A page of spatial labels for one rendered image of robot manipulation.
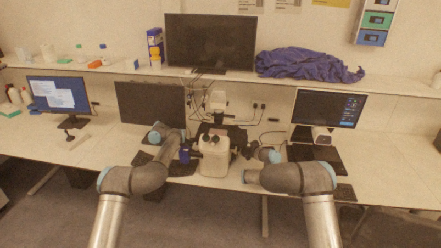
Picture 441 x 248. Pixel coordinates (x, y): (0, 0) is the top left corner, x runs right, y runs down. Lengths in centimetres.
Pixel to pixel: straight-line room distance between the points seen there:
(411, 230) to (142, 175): 131
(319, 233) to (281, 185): 20
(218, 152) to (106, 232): 76
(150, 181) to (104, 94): 171
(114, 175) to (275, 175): 63
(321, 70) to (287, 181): 112
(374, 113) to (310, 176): 158
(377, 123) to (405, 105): 27
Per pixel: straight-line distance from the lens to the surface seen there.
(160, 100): 166
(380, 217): 143
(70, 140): 214
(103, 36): 247
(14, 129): 272
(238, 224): 225
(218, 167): 149
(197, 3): 203
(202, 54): 182
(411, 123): 260
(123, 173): 98
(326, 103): 156
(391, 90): 204
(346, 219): 193
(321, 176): 89
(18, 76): 326
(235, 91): 204
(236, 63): 180
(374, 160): 209
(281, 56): 184
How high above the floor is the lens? 189
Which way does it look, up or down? 30 degrees down
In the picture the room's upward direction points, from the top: 1 degrees clockwise
